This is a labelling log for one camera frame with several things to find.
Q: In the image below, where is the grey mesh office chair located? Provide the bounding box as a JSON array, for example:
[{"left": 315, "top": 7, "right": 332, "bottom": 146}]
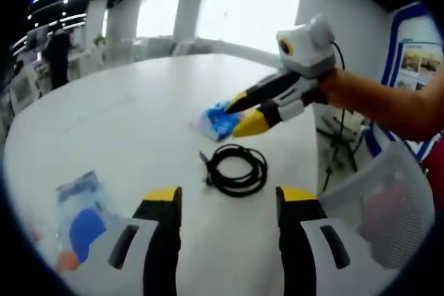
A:
[{"left": 318, "top": 143, "right": 436, "bottom": 270}]

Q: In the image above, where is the person's red clothing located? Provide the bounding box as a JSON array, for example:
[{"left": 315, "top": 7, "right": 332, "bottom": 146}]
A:
[{"left": 417, "top": 132, "right": 444, "bottom": 188}]

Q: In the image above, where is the blue framed wall poster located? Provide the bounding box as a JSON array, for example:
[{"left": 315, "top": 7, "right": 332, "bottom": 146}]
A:
[{"left": 367, "top": 1, "right": 444, "bottom": 158}]

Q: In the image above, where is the person's right hand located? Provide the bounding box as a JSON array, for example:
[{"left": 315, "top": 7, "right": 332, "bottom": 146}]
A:
[{"left": 317, "top": 69, "right": 353, "bottom": 107}]

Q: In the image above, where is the clear bag with blue puff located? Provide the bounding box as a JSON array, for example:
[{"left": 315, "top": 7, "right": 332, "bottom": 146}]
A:
[{"left": 55, "top": 170, "right": 121, "bottom": 273}]

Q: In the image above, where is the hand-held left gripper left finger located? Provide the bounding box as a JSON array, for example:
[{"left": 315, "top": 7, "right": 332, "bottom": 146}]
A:
[{"left": 74, "top": 184, "right": 183, "bottom": 296}]

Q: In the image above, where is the blue plastic packet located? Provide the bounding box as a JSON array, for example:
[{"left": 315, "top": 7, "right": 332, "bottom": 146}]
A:
[{"left": 190, "top": 100, "right": 244, "bottom": 141}]

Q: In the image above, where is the orange round item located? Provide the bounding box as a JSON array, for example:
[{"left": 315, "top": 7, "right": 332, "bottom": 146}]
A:
[{"left": 56, "top": 250, "right": 83, "bottom": 273}]

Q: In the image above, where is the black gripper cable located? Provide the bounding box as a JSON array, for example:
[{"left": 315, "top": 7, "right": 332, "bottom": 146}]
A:
[{"left": 330, "top": 40, "right": 348, "bottom": 69}]

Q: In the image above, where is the black tripod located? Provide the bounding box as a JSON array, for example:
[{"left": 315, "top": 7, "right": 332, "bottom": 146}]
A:
[{"left": 316, "top": 108, "right": 369, "bottom": 173}]

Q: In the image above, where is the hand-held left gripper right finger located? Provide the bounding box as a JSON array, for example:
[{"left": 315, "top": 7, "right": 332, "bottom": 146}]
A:
[{"left": 275, "top": 184, "right": 390, "bottom": 296}]

